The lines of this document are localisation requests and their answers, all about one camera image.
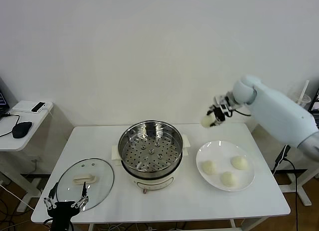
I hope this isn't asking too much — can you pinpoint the black mouse cable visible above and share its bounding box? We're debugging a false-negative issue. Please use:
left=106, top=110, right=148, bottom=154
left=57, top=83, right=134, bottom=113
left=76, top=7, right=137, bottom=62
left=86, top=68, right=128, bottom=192
left=0, top=112, right=21, bottom=138

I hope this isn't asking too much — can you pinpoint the clear plastic drink cup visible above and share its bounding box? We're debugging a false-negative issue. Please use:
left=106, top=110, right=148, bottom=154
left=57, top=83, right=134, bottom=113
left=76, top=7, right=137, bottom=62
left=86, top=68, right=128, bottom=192
left=296, top=93, right=312, bottom=110

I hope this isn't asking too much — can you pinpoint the cream electric cooking pot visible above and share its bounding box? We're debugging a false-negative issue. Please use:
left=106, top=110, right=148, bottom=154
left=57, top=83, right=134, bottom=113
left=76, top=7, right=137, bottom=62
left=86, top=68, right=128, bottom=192
left=110, top=133, right=191, bottom=195

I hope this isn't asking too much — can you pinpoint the white drinking straw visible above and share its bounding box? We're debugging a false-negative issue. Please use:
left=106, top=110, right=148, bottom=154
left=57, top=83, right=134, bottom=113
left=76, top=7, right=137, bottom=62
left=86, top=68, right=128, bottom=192
left=300, top=81, right=310, bottom=102

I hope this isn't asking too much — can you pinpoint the white phone with black screen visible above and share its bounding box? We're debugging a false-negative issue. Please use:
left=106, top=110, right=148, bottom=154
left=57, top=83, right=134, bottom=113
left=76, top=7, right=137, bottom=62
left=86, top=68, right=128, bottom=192
left=31, top=102, right=47, bottom=114

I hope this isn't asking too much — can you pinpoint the white side table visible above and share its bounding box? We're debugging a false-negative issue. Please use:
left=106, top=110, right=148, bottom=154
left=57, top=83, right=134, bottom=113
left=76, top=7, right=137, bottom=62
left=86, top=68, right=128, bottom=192
left=284, top=109, right=319, bottom=207
left=0, top=100, right=54, bottom=213

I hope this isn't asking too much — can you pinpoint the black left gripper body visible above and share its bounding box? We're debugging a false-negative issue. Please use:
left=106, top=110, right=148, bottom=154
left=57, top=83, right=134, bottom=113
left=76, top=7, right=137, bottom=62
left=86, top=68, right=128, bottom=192
left=47, top=202, right=75, bottom=231

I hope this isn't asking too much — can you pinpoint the glass lid with cream handle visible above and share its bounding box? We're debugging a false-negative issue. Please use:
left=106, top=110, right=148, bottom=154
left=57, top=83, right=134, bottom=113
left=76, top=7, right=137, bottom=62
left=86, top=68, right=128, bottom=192
left=56, top=158, right=115, bottom=213

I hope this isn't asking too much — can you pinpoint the white steamed baozi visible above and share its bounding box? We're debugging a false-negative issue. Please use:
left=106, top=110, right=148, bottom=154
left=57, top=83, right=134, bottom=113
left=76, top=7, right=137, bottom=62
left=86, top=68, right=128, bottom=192
left=200, top=114, right=215, bottom=128
left=220, top=171, right=238, bottom=187
left=201, top=160, right=217, bottom=175
left=230, top=155, right=249, bottom=170

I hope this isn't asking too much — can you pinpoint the black cable with adapter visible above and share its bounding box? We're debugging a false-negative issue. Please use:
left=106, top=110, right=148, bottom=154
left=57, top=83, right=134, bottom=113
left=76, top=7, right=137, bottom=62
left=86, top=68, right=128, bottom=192
left=271, top=145, right=300, bottom=231

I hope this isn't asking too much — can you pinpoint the dark laptop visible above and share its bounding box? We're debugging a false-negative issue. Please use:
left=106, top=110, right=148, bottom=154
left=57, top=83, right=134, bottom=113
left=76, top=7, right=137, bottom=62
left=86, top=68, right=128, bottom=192
left=306, top=80, right=319, bottom=115
left=0, top=76, right=10, bottom=118

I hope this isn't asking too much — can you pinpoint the white round plate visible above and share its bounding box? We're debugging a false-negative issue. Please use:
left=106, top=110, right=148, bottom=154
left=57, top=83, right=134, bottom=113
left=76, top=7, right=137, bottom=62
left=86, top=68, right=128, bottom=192
left=195, top=140, right=256, bottom=193

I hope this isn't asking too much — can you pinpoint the black floor bar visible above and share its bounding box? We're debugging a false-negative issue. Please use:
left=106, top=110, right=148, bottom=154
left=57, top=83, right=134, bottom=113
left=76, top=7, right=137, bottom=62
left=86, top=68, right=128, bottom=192
left=21, top=173, right=52, bottom=179
left=273, top=169, right=308, bottom=174

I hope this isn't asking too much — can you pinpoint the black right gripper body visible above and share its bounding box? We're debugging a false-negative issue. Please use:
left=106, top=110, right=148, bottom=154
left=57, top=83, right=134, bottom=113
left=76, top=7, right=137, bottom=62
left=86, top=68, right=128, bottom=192
left=215, top=101, right=237, bottom=115

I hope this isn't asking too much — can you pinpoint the black computer mouse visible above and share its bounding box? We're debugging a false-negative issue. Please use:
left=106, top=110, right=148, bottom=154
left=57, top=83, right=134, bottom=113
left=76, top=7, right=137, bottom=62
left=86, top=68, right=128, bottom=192
left=12, top=121, right=33, bottom=139

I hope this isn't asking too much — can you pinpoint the flat white box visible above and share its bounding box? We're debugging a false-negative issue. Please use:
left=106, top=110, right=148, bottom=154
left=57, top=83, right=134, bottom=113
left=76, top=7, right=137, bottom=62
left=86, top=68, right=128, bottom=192
left=11, top=101, right=54, bottom=114

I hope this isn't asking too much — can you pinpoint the stainless steel steamer basket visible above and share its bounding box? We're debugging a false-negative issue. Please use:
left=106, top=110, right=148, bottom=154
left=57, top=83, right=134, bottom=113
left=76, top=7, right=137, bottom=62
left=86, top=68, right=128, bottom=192
left=118, top=120, right=184, bottom=178

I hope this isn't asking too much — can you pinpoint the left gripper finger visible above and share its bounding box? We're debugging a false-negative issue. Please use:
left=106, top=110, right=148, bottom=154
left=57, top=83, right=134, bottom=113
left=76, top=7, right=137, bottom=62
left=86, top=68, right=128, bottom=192
left=71, top=181, right=90, bottom=212
left=43, top=182, right=58, bottom=210

